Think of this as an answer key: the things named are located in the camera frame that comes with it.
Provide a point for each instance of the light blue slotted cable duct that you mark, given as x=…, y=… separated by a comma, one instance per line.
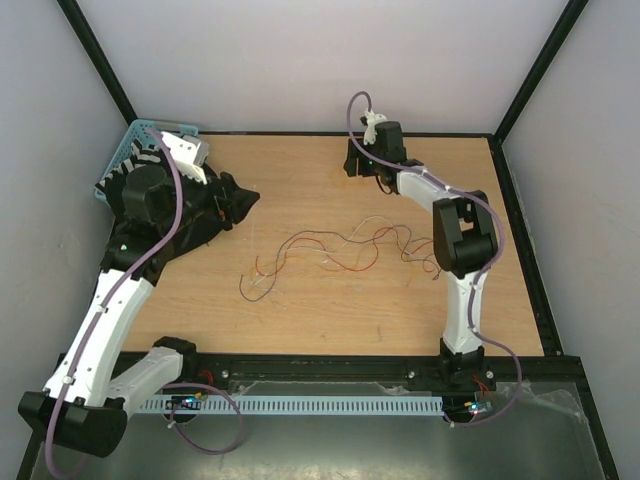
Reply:
x=422, y=406

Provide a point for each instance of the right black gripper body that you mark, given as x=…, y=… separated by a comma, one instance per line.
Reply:
x=368, y=165

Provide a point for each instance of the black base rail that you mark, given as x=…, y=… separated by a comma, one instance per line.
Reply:
x=430, y=373

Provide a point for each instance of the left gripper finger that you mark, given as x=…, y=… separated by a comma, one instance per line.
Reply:
x=230, y=188
x=241, y=202

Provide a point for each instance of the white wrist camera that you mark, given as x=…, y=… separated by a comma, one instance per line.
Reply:
x=370, y=120
x=189, y=154

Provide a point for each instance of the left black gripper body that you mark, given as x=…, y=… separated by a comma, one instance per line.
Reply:
x=200, y=199

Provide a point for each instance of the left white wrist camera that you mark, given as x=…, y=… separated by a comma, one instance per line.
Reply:
x=189, y=154

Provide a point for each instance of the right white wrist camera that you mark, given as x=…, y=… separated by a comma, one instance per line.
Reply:
x=370, y=120

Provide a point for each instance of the blue plastic basket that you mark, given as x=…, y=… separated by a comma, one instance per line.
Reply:
x=137, y=131

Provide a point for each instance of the black white striped cloth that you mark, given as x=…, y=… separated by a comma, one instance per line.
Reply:
x=127, y=159

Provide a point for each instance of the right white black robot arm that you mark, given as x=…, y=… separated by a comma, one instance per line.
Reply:
x=463, y=234

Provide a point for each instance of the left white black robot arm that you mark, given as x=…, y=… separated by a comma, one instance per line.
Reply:
x=85, y=406

